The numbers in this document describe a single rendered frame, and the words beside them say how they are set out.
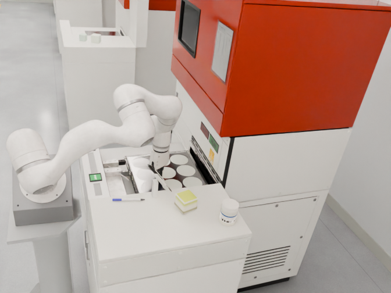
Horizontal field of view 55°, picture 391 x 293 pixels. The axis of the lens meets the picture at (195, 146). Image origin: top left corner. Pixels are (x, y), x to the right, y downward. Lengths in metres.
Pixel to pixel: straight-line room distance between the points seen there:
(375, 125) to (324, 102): 1.25
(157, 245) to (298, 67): 0.94
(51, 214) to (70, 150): 0.52
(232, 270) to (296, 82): 0.87
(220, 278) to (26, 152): 0.96
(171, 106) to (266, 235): 1.16
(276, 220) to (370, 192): 1.16
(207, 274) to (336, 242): 1.72
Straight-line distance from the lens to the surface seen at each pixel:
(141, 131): 1.28
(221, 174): 1.82
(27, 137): 1.39
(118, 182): 1.91
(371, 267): 3.18
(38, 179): 1.34
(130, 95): 1.32
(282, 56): 1.63
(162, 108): 1.36
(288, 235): 2.36
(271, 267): 2.54
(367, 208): 3.25
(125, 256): 1.46
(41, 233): 1.78
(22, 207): 1.77
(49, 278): 2.09
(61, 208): 1.76
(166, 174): 1.95
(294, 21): 1.61
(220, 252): 1.61
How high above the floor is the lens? 2.05
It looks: 32 degrees down
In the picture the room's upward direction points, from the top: 8 degrees clockwise
